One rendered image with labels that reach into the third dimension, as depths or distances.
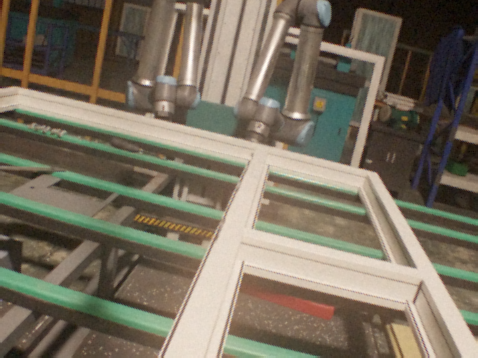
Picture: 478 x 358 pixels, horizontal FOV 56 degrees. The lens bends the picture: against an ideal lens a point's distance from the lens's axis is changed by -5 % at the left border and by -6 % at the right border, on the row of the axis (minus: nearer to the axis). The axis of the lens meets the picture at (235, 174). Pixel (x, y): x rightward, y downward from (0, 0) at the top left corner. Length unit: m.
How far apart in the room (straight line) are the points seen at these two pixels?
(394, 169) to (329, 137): 0.80
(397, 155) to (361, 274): 4.35
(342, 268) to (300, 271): 0.08
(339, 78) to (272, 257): 4.42
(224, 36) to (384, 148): 2.98
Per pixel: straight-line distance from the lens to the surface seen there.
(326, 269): 0.97
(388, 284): 1.00
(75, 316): 0.79
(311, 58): 2.33
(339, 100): 5.36
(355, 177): 1.80
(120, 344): 1.16
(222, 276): 0.78
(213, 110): 2.61
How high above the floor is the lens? 1.30
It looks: 16 degrees down
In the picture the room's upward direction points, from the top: 13 degrees clockwise
